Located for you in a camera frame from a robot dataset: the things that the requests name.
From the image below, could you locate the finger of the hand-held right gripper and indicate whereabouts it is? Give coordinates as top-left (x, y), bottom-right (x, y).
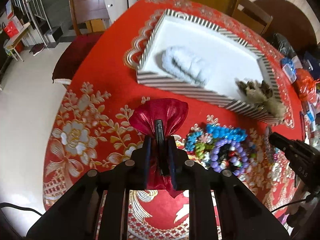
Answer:
top-left (268, 132), bottom-right (297, 157)

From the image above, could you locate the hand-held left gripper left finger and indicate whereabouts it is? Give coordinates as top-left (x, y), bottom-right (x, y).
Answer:
top-left (26, 136), bottom-right (153, 240)

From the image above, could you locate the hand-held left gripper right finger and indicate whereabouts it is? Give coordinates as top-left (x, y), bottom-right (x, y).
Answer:
top-left (167, 136), bottom-right (292, 240)

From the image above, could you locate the clear crystal bracelet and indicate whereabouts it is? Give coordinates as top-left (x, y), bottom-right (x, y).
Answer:
top-left (263, 126), bottom-right (275, 167)

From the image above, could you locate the pile of colourful bead bracelets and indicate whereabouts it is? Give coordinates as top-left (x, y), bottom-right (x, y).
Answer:
top-left (185, 122), bottom-right (288, 180)

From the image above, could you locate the purple beaded bracelet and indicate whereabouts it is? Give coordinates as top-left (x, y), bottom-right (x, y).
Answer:
top-left (210, 139), bottom-right (250, 173)

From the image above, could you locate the multicolour beaded bracelet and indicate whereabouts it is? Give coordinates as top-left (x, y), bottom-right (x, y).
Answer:
top-left (221, 145), bottom-right (257, 176)

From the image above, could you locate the red satin pouch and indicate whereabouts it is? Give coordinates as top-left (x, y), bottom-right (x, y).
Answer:
top-left (129, 98), bottom-right (188, 198)

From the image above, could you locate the brown fur claw clip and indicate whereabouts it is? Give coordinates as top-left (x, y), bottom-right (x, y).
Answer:
top-left (236, 79), bottom-right (287, 124)

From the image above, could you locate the blue beaded bracelet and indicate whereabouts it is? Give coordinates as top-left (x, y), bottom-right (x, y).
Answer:
top-left (206, 123), bottom-right (248, 143)

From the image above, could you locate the light blue fluffy scrunchie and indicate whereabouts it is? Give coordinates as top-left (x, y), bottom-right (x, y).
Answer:
top-left (160, 46), bottom-right (209, 87)

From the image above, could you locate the striped cardboard box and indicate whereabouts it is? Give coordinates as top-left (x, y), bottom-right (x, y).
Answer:
top-left (136, 9), bottom-right (286, 127)

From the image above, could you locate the pile of small packets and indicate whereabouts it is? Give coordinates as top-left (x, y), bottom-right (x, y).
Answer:
top-left (301, 101), bottom-right (320, 144)

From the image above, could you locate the red floral tablecloth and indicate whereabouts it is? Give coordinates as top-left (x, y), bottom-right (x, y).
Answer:
top-left (42, 0), bottom-right (312, 240)

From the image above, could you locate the blue plastic packet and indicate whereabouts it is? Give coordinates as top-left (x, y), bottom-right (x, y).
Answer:
top-left (280, 56), bottom-right (303, 83)

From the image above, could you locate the black plastic bag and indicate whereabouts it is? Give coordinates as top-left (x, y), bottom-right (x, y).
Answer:
top-left (270, 32), bottom-right (298, 58)

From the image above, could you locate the round dark brown table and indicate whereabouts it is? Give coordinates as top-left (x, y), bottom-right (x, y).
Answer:
top-left (253, 0), bottom-right (318, 52)

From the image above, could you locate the light brown wooden chair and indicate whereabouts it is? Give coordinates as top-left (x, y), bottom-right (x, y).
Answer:
top-left (230, 0), bottom-right (274, 36)

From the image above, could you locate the dark red slipper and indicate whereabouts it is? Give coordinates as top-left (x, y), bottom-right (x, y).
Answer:
top-left (28, 43), bottom-right (46, 56)

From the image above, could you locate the small white side table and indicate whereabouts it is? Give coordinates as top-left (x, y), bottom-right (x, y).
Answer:
top-left (3, 22), bottom-right (32, 62)

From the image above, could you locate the metal stair railing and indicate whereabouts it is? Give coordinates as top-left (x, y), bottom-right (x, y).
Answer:
top-left (12, 0), bottom-right (51, 47)

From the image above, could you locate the red paper bag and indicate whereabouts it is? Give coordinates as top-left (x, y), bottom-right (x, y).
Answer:
top-left (3, 21), bottom-right (18, 40)

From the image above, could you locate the thin black cable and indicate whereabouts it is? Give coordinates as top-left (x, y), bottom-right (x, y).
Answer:
top-left (0, 202), bottom-right (43, 217)

